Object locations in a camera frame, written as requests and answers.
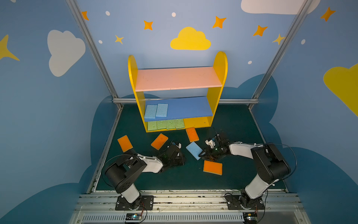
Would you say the right green circuit board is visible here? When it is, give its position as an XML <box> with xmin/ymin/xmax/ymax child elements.
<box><xmin>242</xmin><ymin>213</ymin><xmax>258</xmax><ymax>224</ymax></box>

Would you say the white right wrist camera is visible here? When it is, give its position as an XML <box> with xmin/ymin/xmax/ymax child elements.
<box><xmin>205</xmin><ymin>138</ymin><xmax>217</xmax><ymax>149</ymax></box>

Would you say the aluminium frame crossbar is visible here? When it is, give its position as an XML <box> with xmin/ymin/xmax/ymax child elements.
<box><xmin>112</xmin><ymin>97</ymin><xmax>259</xmax><ymax>104</ymax></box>

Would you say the orange sponge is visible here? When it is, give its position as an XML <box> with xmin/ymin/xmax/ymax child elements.
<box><xmin>186</xmin><ymin>127</ymin><xmax>199</xmax><ymax>142</ymax></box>
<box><xmin>203</xmin><ymin>160</ymin><xmax>223</xmax><ymax>175</ymax></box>
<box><xmin>117</xmin><ymin>135</ymin><xmax>133</xmax><ymax>153</ymax></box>
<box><xmin>151</xmin><ymin>133</ymin><xmax>168</xmax><ymax>150</ymax></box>

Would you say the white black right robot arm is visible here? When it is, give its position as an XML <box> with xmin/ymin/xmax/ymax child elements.
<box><xmin>199</xmin><ymin>134</ymin><xmax>291</xmax><ymax>209</ymax></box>

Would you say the green sponge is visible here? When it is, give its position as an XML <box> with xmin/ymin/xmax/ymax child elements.
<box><xmin>166</xmin><ymin>119</ymin><xmax>176</xmax><ymax>130</ymax></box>
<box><xmin>147</xmin><ymin>121</ymin><xmax>158</xmax><ymax>131</ymax></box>
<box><xmin>157</xmin><ymin>120</ymin><xmax>167</xmax><ymax>130</ymax></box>
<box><xmin>175</xmin><ymin>119</ymin><xmax>185</xmax><ymax>129</ymax></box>

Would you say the aluminium frame post left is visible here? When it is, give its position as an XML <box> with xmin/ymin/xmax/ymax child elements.
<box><xmin>66</xmin><ymin>0</ymin><xmax>118</xmax><ymax>99</ymax></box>

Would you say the aluminium frame post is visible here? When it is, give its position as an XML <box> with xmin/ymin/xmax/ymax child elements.
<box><xmin>248</xmin><ymin>0</ymin><xmax>313</xmax><ymax>111</ymax></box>
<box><xmin>66</xmin><ymin>0</ymin><xmax>118</xmax><ymax>99</ymax></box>

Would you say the yellow wooden shelf unit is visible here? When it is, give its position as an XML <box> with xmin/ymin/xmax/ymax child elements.
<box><xmin>128</xmin><ymin>51</ymin><xmax>228</xmax><ymax>133</ymax></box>

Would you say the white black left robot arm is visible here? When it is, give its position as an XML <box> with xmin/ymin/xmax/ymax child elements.
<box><xmin>101</xmin><ymin>142</ymin><xmax>185</xmax><ymax>209</ymax></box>

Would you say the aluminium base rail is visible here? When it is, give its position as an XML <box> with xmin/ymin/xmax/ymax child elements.
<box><xmin>70</xmin><ymin>189</ymin><xmax>310</xmax><ymax>224</ymax></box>

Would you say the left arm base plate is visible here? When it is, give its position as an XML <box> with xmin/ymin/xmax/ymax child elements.
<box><xmin>115</xmin><ymin>195</ymin><xmax>154</xmax><ymax>211</ymax></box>

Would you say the left green circuit board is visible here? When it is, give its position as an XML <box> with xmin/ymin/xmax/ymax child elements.
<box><xmin>125</xmin><ymin>213</ymin><xmax>143</xmax><ymax>223</ymax></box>

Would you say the aluminium frame post right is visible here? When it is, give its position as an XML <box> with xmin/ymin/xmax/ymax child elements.
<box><xmin>248</xmin><ymin>0</ymin><xmax>313</xmax><ymax>111</ymax></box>

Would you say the green circuit board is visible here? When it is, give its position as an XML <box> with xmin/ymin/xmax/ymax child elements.
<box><xmin>242</xmin><ymin>213</ymin><xmax>258</xmax><ymax>224</ymax></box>
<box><xmin>125</xmin><ymin>213</ymin><xmax>143</xmax><ymax>223</ymax></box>

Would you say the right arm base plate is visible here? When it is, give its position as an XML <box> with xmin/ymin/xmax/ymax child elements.
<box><xmin>224</xmin><ymin>193</ymin><xmax>265</xmax><ymax>210</ymax></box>

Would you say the blue sponge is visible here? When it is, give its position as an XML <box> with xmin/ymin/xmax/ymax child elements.
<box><xmin>186</xmin><ymin>142</ymin><xmax>203</xmax><ymax>160</ymax></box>
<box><xmin>156</xmin><ymin>103</ymin><xmax>168</xmax><ymax>118</ymax></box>
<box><xmin>144</xmin><ymin>105</ymin><xmax>157</xmax><ymax>119</ymax></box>

